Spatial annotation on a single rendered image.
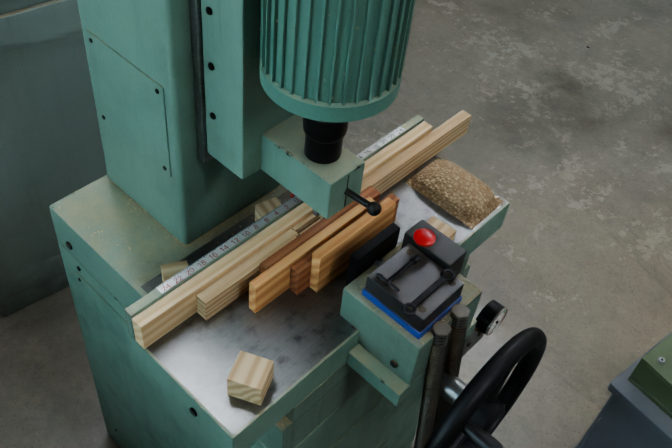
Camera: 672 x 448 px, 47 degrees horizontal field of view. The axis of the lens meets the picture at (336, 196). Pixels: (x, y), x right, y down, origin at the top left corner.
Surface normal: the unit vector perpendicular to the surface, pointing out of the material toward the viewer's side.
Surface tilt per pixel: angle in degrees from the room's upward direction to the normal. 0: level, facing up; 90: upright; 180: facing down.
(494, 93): 0
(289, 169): 90
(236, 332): 0
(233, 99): 90
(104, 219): 0
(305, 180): 90
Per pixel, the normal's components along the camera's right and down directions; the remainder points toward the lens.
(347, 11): 0.09, 0.72
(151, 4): -0.69, 0.47
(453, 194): -0.36, -0.18
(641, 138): 0.08, -0.70
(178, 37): 0.72, 0.54
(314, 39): -0.29, 0.66
